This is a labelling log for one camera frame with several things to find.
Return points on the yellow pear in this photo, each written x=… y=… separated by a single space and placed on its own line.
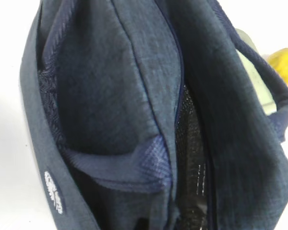
x=279 y=62

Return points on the green lidded glass container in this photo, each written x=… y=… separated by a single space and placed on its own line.
x=263 y=93

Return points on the navy blue lunch bag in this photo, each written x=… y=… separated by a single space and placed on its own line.
x=143 y=117

